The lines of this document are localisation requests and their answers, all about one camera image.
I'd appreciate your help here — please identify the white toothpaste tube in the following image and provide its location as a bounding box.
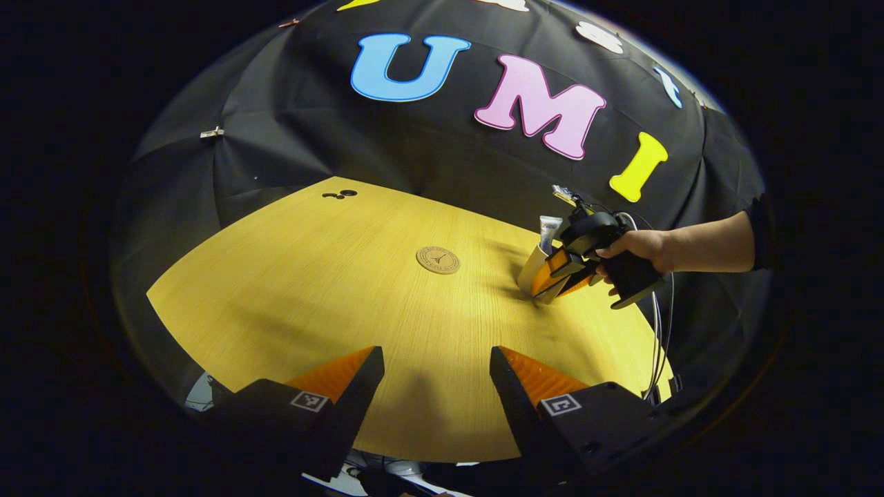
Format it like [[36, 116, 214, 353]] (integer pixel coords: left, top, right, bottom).
[[539, 215, 564, 255]]

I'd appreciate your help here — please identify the beige cup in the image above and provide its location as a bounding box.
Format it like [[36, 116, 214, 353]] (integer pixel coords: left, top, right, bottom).
[[517, 242, 574, 305]]

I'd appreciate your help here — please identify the black backdrop cloth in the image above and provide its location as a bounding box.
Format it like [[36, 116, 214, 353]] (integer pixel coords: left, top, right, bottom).
[[114, 0, 771, 387]]

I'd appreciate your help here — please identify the white plastic object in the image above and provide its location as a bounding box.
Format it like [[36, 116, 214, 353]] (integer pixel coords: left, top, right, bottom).
[[302, 449, 479, 497]]

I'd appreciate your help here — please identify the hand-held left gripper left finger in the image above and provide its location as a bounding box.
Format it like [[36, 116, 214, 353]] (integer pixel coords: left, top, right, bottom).
[[207, 346, 385, 484]]

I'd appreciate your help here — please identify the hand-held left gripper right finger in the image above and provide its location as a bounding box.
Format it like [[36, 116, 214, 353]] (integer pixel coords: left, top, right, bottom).
[[490, 346, 674, 484]]

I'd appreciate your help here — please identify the round wooden coaster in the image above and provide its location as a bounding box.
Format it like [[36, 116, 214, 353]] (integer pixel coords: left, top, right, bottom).
[[416, 246, 461, 275]]

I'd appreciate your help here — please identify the right hand-held gripper cable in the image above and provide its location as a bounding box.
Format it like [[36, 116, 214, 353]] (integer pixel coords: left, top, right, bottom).
[[618, 211, 678, 402]]

